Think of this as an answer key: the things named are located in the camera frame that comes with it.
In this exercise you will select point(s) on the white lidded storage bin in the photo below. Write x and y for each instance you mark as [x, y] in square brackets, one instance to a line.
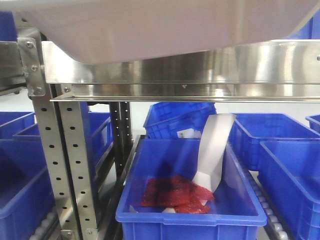
[110, 31]

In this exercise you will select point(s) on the tilted blue bin behind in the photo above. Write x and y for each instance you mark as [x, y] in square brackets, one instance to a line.
[165, 119]

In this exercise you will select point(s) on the blue bin left rear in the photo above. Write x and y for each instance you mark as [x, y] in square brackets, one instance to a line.
[100, 130]

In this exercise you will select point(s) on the blue bin right middle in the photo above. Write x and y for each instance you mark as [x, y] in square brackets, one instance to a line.
[251, 128]

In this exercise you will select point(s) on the perforated steel shelf upright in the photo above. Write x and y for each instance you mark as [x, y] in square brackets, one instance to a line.
[64, 130]

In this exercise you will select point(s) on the blue bin with red packets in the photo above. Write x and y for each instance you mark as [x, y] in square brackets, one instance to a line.
[235, 213]

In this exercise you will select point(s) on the blue bin right front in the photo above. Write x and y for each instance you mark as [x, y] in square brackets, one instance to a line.
[290, 174]

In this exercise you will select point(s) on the blue bin far right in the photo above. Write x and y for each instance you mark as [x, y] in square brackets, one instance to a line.
[314, 122]

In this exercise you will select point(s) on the blue bin left front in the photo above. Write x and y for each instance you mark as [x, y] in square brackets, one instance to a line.
[26, 194]

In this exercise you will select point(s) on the blue bin upper right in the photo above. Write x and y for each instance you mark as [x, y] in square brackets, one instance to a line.
[310, 31]

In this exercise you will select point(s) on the white paper label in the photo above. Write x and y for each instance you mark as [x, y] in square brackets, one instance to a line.
[189, 133]

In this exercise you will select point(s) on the dark perforated rear upright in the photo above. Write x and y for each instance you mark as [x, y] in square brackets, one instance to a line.
[120, 113]

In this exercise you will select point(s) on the white plastic sheet piece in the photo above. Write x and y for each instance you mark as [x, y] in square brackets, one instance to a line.
[211, 150]

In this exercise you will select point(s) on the red mesh packets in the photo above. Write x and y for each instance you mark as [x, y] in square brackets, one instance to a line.
[178, 193]

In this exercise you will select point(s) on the steel shelf front rail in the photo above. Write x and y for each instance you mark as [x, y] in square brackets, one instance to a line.
[270, 71]

